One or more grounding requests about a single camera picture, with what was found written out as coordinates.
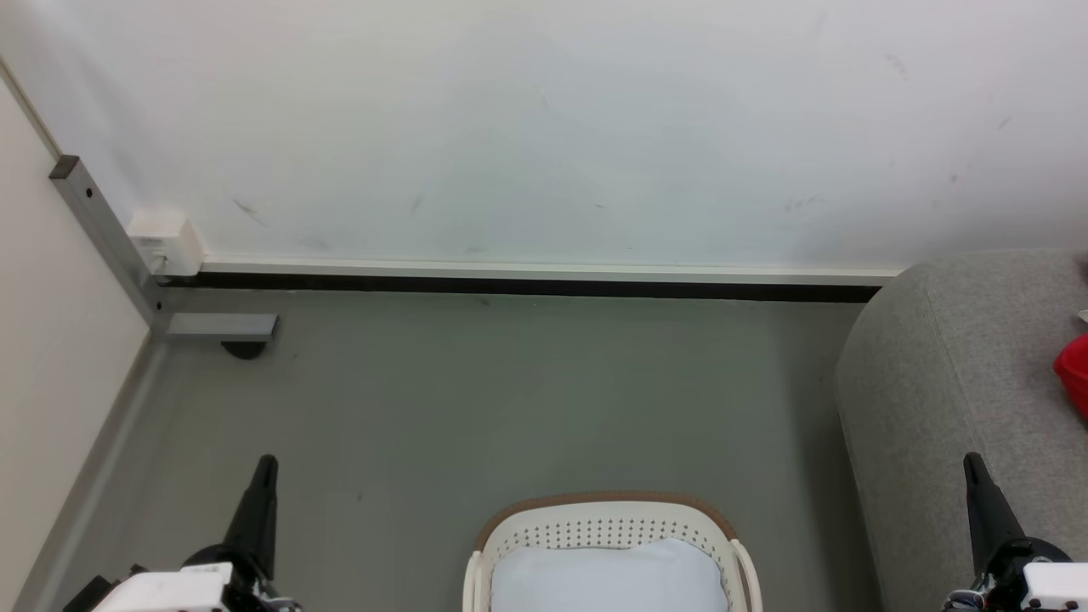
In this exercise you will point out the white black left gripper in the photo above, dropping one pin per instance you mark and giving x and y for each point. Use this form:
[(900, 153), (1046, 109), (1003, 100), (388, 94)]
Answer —
[(170, 586)]

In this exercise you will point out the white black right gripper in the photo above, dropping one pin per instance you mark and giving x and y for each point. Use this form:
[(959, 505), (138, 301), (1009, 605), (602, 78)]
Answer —
[(1041, 578)]

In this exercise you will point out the red and white jersey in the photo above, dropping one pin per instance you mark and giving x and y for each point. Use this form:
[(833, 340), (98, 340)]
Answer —
[(1075, 374)]

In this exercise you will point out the white perforated basket brown rim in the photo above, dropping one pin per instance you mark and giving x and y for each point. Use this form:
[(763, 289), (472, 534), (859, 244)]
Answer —
[(608, 518)]

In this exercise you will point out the light blue clothing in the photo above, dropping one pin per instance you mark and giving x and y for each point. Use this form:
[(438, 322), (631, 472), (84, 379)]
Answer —
[(608, 582)]

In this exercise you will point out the grey fabric sofa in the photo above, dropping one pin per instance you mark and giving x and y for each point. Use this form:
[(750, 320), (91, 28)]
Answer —
[(960, 399)]

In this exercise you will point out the black and white baseboard strip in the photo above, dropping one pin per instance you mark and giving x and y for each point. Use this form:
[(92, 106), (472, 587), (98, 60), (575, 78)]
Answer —
[(527, 279)]

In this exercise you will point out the black round frame foot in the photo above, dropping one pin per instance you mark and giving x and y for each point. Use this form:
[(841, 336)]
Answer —
[(245, 349)]

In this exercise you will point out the white wall socket box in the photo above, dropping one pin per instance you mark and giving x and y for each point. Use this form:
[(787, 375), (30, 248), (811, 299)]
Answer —
[(166, 238)]

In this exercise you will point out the grey metal frame leg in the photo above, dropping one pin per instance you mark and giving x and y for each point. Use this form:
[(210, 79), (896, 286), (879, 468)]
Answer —
[(110, 234)]

